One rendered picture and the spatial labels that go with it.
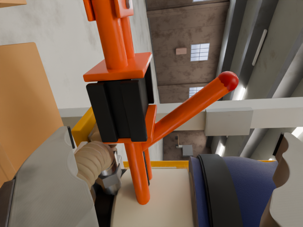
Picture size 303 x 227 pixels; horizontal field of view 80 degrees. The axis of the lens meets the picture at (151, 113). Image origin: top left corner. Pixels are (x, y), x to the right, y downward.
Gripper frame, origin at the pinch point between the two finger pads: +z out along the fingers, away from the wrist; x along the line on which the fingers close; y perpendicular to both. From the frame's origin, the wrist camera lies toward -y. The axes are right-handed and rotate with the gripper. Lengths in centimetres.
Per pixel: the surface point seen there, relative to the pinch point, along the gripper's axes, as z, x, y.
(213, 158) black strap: 13.7, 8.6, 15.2
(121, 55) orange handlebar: 6.8, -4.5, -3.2
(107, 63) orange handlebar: 6.7, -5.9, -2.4
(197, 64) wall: 1161, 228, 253
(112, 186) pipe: 9.0, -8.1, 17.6
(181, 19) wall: 1051, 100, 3
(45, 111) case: 27.7, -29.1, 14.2
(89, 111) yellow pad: 21.7, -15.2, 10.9
